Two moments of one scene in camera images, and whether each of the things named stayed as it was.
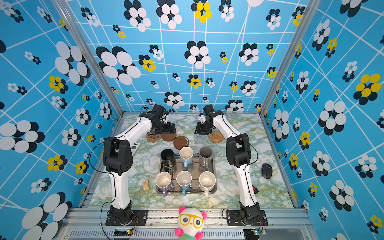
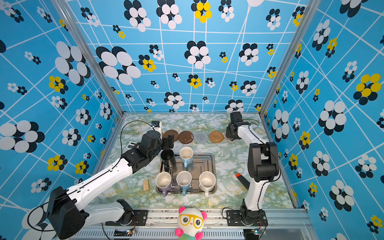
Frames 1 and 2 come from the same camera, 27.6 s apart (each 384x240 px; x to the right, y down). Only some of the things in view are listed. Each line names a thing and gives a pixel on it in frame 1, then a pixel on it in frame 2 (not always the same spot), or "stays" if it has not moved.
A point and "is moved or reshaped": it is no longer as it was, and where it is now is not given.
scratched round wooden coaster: x=180 y=142 is moved or reshaped
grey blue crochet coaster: x=201 y=139 stays
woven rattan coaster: x=216 y=137 stays
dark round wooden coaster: x=168 y=136 stays
